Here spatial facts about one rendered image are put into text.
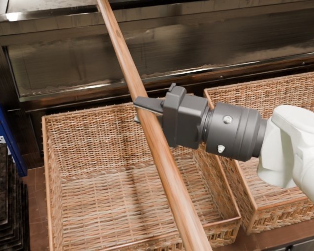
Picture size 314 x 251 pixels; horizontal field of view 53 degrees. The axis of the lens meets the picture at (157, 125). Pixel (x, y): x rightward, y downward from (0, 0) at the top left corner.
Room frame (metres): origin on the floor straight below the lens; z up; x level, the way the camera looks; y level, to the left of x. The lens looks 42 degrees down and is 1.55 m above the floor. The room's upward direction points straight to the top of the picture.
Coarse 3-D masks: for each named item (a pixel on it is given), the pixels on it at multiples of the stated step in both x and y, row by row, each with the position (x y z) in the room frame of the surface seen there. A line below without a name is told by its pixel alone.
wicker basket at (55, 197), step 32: (64, 128) 0.81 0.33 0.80; (96, 128) 0.83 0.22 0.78; (64, 160) 0.77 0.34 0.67; (96, 160) 0.79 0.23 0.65; (128, 160) 0.81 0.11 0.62; (192, 160) 0.84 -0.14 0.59; (64, 192) 0.69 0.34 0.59; (96, 192) 0.69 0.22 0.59; (128, 192) 0.69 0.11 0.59; (160, 192) 0.69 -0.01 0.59; (192, 192) 0.69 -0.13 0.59; (224, 192) 0.60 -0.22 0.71; (64, 224) 0.56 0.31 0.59; (96, 224) 0.55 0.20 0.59; (128, 224) 0.56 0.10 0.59; (160, 224) 0.56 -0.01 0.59; (224, 224) 0.48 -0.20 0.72
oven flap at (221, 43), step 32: (128, 32) 0.95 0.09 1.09; (160, 32) 0.98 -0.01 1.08; (192, 32) 1.00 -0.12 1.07; (224, 32) 1.03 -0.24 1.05; (256, 32) 1.06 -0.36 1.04; (288, 32) 1.09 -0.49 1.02; (32, 64) 0.85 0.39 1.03; (64, 64) 0.87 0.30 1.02; (96, 64) 0.89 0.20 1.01; (160, 64) 0.94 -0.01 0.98; (192, 64) 0.97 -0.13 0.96; (224, 64) 0.99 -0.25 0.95; (256, 64) 1.00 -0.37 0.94; (32, 96) 0.79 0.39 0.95
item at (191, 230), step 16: (112, 16) 0.80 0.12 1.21; (112, 32) 0.71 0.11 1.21; (128, 64) 0.56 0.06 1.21; (128, 80) 0.51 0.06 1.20; (144, 96) 0.45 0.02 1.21; (144, 112) 0.41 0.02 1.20; (144, 128) 0.38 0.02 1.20; (160, 128) 0.37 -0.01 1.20; (160, 144) 0.33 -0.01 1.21; (160, 160) 0.30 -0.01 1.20; (160, 176) 0.28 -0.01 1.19; (176, 176) 0.27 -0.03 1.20; (176, 192) 0.25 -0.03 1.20; (176, 208) 0.22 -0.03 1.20; (192, 208) 0.22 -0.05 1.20; (176, 224) 0.21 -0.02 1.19; (192, 224) 0.20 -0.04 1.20; (192, 240) 0.18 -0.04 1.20
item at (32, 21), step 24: (144, 0) 0.99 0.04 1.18; (168, 0) 0.99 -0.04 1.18; (192, 0) 0.99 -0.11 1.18; (216, 0) 1.00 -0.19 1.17; (240, 0) 1.02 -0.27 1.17; (264, 0) 1.05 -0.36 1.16; (288, 0) 1.07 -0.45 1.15; (0, 24) 0.83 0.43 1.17; (24, 24) 0.84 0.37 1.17; (48, 24) 0.86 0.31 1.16; (72, 24) 0.88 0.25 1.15; (96, 24) 0.90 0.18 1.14
